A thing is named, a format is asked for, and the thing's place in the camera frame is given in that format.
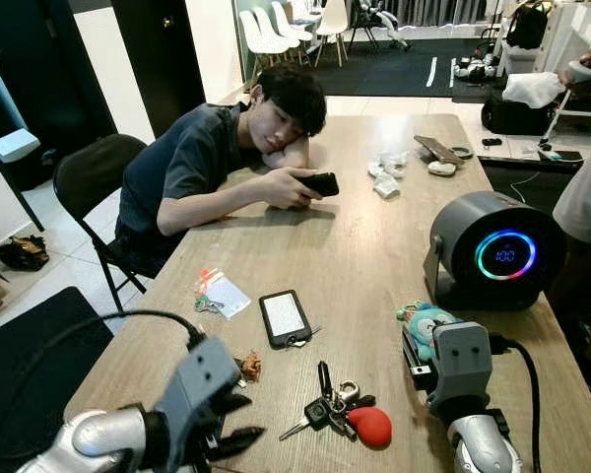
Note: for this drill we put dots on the white plastic chair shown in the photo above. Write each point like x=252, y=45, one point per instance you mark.
x=332, y=20
x=256, y=34
x=281, y=25

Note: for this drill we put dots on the black floor mat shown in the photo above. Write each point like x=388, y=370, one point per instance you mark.
x=30, y=365

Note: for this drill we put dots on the black smartphone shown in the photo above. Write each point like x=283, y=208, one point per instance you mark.
x=323, y=183

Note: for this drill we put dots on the teal plush toy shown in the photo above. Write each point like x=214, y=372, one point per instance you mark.
x=424, y=317

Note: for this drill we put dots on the black duffel bag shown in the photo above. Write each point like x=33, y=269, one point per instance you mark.
x=512, y=118

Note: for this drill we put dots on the clear packet with orange tags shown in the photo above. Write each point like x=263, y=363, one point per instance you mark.
x=227, y=294

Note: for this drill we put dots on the black backpack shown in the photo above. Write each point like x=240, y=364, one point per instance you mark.
x=527, y=28

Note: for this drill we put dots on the white rectangular box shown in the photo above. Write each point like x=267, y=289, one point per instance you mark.
x=15, y=145

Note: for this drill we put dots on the seated person dark blue shirt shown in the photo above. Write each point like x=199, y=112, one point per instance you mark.
x=187, y=158

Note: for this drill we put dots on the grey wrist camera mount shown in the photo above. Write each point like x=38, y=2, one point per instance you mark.
x=461, y=365
x=202, y=374

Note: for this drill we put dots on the key bunch with red ball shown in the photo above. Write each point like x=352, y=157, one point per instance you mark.
x=371, y=427

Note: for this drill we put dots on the large black rug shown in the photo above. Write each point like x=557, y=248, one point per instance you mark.
x=394, y=69

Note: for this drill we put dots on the black device with white screen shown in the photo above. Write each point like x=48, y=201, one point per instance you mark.
x=284, y=315

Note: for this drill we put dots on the dark brown shoes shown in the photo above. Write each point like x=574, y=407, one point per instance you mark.
x=20, y=254

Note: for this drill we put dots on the black folding chair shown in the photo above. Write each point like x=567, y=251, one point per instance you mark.
x=89, y=172

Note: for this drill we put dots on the white oval case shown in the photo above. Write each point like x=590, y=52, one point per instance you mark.
x=441, y=168

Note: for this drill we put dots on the dark grey flat device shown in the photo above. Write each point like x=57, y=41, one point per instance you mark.
x=438, y=148

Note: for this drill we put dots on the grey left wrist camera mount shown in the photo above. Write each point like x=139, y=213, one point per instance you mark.
x=202, y=374

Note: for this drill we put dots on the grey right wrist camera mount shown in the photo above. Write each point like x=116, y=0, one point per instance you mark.
x=461, y=365

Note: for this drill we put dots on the crumpled clear plastic wrap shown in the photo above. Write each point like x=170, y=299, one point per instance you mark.
x=386, y=187
x=389, y=163

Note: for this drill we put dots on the person in white shirt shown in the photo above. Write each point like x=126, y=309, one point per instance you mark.
x=586, y=197

